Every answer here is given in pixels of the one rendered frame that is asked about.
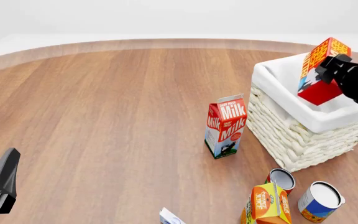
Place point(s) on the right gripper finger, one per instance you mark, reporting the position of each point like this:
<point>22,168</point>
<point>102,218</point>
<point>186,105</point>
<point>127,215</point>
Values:
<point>323,70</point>

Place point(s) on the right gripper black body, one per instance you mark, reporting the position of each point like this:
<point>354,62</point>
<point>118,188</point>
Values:
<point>342,60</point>

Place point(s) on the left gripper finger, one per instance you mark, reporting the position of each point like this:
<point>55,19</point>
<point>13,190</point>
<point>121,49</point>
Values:
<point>7,168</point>

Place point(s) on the red and yellow butter box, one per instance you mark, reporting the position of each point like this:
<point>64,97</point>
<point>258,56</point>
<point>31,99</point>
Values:
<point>317,93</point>

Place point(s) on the white cloth basket liner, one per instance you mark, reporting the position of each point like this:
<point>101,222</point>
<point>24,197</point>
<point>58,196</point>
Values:
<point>278,77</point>

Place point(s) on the white woven basket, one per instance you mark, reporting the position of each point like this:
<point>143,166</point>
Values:
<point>287,140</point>

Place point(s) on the white cream cheese box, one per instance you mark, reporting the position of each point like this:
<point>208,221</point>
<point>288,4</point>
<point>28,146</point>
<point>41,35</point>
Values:
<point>169,217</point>

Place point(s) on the red and white milk carton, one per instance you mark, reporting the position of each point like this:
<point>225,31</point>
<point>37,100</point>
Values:
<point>227,128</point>

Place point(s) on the red tin can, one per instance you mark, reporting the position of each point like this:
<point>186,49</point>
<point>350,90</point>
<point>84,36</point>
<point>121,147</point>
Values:
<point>282,178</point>

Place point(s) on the blue and white tin can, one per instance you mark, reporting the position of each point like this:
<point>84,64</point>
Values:
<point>320,201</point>

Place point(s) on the orange juice carton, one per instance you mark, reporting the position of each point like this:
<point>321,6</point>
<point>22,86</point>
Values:
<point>267,205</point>

